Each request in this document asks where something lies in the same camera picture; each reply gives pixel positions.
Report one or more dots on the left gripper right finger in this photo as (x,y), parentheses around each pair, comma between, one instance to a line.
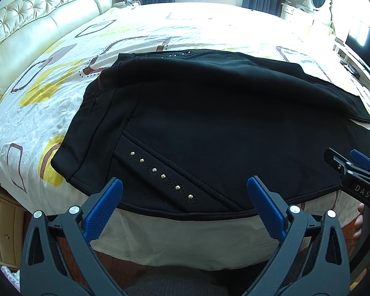
(326,268)

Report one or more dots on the black flat television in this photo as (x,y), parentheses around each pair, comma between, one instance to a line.
(358,40)

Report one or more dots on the patterned white bed sheet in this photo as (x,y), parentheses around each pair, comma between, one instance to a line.
(38,107)

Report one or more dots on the black pants with studs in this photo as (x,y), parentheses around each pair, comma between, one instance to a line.
(184,131)

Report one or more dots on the cream bedside cabinet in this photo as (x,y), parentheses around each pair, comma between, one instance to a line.
(11,230)

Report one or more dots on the cream tufted leather headboard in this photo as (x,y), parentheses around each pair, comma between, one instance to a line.
(29,27)

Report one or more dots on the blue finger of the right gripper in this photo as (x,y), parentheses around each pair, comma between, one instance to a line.
(361,159)

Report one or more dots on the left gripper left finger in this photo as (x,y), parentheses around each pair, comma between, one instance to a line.
(43,269)

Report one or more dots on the white dresser shelf unit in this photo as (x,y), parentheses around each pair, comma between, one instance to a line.
(354,65)

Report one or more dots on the person's right hand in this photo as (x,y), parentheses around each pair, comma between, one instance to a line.
(359,222)

